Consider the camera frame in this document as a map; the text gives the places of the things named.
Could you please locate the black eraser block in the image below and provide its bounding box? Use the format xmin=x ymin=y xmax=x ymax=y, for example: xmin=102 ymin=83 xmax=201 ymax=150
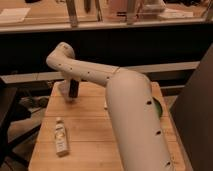
xmin=69 ymin=80 xmax=79 ymax=98

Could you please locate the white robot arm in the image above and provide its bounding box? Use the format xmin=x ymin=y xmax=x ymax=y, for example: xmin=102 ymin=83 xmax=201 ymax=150
xmin=46 ymin=42 xmax=175 ymax=171

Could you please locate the white ceramic cup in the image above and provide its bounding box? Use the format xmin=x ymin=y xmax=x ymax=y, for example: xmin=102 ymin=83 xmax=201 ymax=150
xmin=58 ymin=80 xmax=73 ymax=102

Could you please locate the white sponge block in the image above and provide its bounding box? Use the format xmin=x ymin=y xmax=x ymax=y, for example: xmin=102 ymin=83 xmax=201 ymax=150
xmin=104 ymin=99 xmax=107 ymax=110

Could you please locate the small white bottle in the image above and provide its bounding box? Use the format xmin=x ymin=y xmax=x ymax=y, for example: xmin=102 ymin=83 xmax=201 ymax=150
xmin=54 ymin=117 xmax=69 ymax=157

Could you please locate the green bowl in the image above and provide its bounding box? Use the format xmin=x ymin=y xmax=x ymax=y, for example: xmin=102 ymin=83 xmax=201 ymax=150
xmin=153 ymin=98 xmax=163 ymax=118

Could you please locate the dark chair back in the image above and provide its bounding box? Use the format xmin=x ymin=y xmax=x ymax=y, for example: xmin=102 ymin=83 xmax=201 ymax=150
xmin=170 ymin=43 xmax=213 ymax=171

